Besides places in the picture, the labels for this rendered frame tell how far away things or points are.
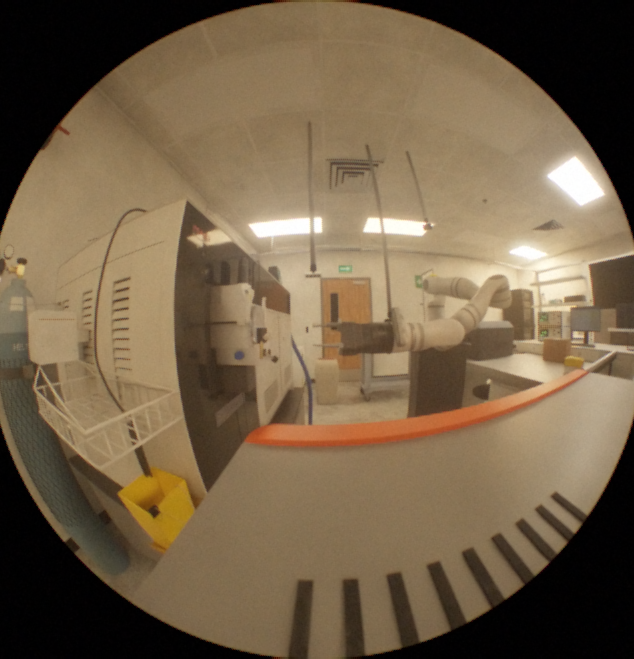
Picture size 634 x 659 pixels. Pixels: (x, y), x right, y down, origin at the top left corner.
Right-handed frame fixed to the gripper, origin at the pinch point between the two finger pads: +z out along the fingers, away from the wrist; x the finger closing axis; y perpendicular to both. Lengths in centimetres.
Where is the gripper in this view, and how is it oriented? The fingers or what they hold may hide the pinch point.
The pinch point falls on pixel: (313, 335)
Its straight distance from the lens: 46.8
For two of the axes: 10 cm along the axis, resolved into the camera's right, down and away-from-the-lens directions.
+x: 0.0, -9.0, 4.3
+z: -10.0, 0.2, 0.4
